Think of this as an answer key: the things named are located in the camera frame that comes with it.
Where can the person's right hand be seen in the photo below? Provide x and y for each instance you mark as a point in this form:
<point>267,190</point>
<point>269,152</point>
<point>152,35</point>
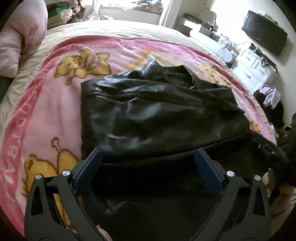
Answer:
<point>268,185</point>

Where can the person's left hand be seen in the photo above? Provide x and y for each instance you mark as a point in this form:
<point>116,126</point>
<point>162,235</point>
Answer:
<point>104,234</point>

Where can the pink pillow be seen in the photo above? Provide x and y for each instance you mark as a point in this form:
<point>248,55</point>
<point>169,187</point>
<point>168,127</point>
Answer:
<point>20,39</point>

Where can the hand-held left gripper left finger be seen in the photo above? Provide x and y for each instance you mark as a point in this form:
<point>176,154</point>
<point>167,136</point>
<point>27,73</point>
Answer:
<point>89,166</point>

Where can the black flat television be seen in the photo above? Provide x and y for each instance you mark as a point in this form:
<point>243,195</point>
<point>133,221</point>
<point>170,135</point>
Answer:
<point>264,32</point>

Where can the pink printed blanket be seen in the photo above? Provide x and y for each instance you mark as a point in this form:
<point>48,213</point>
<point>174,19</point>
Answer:
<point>50,111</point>

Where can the cloud-shaped white mirror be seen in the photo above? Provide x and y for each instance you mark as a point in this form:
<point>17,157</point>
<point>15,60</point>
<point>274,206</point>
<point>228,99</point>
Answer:
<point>209,12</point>

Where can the black leather jacket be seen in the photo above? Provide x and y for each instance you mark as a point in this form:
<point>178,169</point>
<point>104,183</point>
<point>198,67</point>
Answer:
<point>150,115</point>

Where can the bed with beige cover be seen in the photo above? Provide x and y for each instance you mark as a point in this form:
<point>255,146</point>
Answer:
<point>129,29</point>

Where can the light purple cloth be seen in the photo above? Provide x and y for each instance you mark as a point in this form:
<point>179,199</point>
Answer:
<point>271,96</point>

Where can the pile of folded clothes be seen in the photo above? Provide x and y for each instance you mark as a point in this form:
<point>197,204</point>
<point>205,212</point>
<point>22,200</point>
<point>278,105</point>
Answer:
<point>64,14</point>

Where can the clothes on windowsill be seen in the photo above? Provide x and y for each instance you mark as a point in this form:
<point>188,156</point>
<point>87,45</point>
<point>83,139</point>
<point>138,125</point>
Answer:
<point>138,5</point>

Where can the white desk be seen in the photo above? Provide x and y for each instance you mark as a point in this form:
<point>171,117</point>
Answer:
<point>208,39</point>

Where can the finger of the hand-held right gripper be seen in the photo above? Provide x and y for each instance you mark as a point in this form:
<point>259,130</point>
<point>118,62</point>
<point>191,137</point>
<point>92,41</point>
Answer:
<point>266,142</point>

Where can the white dresser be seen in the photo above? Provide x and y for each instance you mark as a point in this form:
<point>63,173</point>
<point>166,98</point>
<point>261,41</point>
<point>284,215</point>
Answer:
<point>252,67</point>

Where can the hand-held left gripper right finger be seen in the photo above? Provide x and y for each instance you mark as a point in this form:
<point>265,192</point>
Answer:
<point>209,168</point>

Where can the white curtain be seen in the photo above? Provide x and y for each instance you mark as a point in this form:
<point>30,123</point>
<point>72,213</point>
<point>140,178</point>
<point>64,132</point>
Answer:
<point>171,11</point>

